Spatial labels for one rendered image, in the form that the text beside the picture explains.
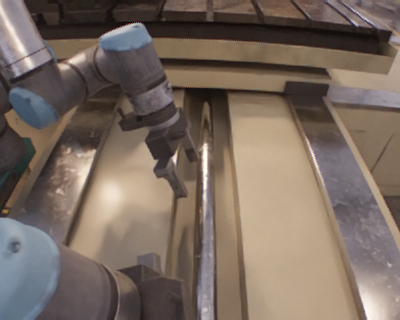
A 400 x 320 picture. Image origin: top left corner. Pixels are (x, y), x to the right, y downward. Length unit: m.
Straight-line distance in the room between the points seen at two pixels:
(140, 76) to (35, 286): 0.41
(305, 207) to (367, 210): 0.15
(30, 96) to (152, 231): 0.36
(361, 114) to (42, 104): 1.33
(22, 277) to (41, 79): 0.39
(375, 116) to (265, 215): 1.00
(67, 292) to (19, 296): 0.04
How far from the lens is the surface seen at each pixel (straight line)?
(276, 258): 0.64
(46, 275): 0.23
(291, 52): 1.01
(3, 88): 0.83
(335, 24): 1.06
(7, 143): 0.87
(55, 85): 0.56
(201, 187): 0.73
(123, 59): 0.55
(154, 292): 0.33
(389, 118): 1.61
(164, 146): 0.57
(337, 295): 0.65
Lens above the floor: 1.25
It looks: 43 degrees down
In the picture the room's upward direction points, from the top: 3 degrees clockwise
